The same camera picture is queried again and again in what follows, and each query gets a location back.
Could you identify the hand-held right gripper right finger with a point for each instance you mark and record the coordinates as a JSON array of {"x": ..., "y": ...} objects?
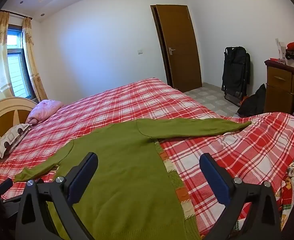
[{"x": 215, "y": 177}]

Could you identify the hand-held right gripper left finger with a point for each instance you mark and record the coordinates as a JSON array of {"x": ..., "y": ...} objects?
[{"x": 84, "y": 175}]

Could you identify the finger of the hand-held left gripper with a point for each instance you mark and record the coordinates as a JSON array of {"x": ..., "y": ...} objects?
[{"x": 4, "y": 187}]

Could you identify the green white orange striped towel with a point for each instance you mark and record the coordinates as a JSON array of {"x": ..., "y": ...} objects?
[{"x": 127, "y": 175}]

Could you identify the patterned pillow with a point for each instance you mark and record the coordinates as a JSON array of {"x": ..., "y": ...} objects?
[{"x": 10, "y": 140}]

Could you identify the cream wooden headboard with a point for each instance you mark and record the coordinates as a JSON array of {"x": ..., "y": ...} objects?
[{"x": 4, "y": 115}]

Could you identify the pink pillow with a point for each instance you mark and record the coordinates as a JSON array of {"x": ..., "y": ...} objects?
[{"x": 44, "y": 110}]

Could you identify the black bag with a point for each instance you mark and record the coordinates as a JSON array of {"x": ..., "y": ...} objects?
[
  {"x": 235, "y": 72},
  {"x": 254, "y": 102}
]

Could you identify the red plaid bed sheet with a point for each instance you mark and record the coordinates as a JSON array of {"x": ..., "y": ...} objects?
[{"x": 137, "y": 102}]

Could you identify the brown wooden dresser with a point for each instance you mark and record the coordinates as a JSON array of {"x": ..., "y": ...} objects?
[{"x": 278, "y": 90}]

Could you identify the narrow yellow floral curtain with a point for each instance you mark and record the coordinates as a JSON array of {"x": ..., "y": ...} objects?
[{"x": 33, "y": 62}]

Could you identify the window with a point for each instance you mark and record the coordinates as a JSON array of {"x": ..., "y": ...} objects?
[{"x": 15, "y": 62}]

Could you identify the brown wooden door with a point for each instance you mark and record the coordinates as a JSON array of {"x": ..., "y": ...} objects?
[{"x": 182, "y": 50}]

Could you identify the white card box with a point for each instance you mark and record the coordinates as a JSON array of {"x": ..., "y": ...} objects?
[{"x": 280, "y": 48}]

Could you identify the dark curtain rod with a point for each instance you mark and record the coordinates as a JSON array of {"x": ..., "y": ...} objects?
[{"x": 17, "y": 15}]

